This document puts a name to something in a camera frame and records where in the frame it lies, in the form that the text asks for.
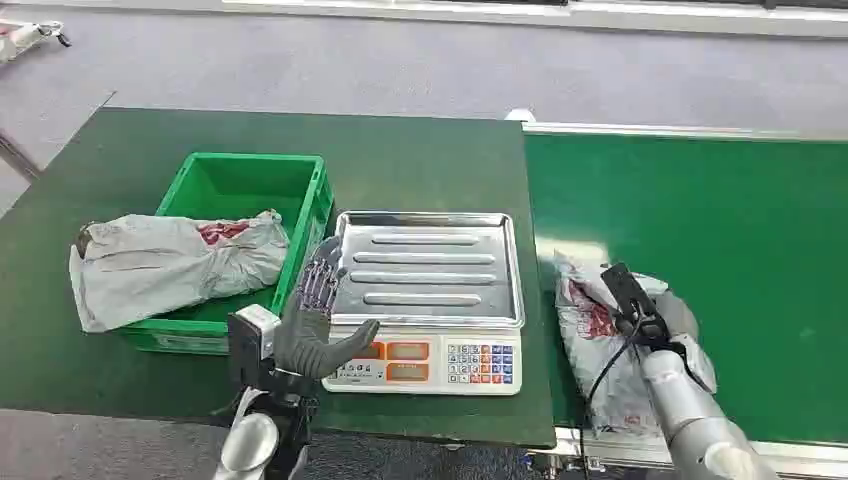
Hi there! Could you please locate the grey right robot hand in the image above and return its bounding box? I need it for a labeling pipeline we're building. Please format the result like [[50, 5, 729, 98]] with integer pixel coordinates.
[[651, 290, 701, 344]]

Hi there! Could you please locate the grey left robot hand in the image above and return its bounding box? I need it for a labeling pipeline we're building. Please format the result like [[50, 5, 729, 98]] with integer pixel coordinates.
[[272, 237, 382, 399]]

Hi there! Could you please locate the black scanner device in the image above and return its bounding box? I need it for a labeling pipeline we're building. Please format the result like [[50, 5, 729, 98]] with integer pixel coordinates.
[[599, 262, 672, 347]]

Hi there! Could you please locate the green conveyor belt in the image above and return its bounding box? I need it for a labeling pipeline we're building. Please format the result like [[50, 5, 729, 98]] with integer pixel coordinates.
[[523, 133, 848, 446]]

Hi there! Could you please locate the white electronic scale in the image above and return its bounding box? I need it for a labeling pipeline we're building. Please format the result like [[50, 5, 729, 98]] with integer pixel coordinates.
[[321, 324, 524, 397]]

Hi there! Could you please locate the steel weighing tray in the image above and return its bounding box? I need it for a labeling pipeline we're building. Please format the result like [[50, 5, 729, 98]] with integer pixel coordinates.
[[329, 211, 526, 331]]

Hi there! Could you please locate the green plastic crate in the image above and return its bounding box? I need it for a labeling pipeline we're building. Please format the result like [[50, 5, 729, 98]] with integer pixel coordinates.
[[116, 152, 335, 356]]

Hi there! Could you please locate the grey parcel bag red print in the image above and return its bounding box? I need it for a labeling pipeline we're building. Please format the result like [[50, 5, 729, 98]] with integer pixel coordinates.
[[68, 209, 291, 335]]

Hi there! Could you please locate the dark green table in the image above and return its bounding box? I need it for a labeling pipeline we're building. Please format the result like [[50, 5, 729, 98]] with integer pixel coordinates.
[[0, 107, 557, 450]]

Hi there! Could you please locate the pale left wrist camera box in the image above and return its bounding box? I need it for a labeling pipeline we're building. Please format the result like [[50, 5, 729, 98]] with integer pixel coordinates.
[[227, 303, 284, 389]]

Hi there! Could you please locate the black cable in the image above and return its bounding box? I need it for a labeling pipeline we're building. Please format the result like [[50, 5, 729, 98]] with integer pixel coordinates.
[[577, 301, 647, 480]]

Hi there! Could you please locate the aluminium conveyor frame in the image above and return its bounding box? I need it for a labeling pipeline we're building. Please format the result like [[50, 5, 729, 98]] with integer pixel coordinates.
[[520, 121, 848, 480]]

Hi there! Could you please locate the white equipment with black handle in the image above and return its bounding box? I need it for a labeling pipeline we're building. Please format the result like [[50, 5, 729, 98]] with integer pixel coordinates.
[[0, 18, 73, 66]]

